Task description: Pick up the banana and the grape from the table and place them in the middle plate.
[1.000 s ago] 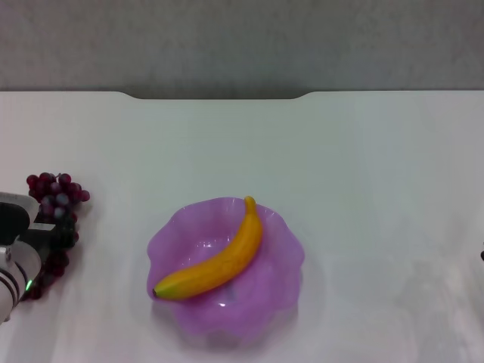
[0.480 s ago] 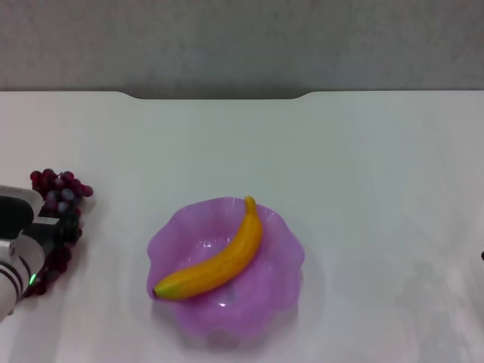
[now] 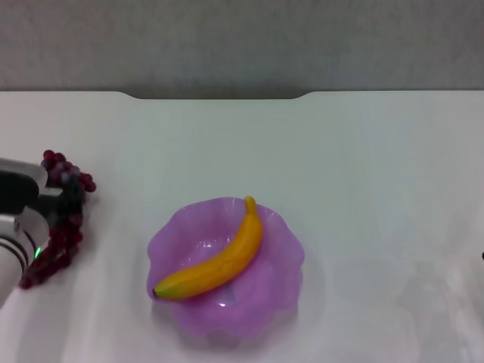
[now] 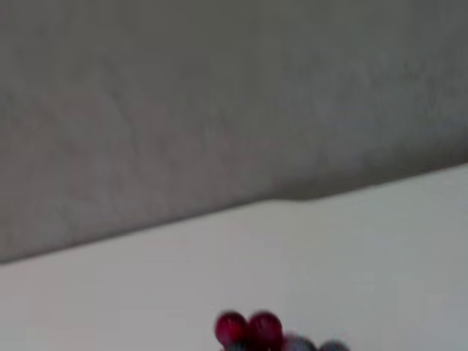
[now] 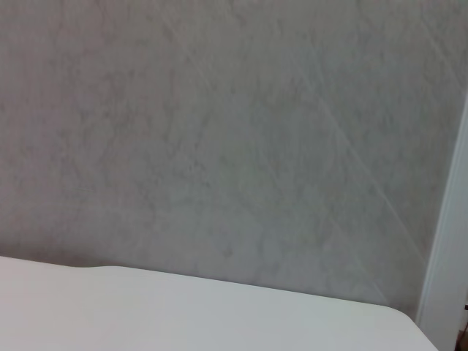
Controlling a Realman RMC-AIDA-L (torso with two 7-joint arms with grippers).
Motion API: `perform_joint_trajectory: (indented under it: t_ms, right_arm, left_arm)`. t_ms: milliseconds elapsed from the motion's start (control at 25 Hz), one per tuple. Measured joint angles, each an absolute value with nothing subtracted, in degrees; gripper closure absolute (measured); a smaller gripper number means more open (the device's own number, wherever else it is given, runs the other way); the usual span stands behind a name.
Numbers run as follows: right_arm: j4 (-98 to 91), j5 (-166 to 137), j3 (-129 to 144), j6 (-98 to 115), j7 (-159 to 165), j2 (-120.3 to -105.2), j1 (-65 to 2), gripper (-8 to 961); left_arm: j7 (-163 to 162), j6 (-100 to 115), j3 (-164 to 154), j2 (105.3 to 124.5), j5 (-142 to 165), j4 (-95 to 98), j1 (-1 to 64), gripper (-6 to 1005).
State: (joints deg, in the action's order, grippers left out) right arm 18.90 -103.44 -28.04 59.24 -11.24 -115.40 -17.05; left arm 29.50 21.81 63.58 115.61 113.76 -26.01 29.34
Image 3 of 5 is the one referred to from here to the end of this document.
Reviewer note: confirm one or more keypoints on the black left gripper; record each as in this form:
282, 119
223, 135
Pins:
64, 204

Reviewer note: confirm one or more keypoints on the dark red grape bunch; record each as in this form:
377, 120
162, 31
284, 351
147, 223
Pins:
64, 242

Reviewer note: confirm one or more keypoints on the yellow banana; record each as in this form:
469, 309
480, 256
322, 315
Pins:
227, 261

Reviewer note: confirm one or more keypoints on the purple wavy plastic bowl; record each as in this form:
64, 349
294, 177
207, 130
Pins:
261, 287

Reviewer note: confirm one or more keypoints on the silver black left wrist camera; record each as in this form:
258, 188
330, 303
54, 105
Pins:
19, 185

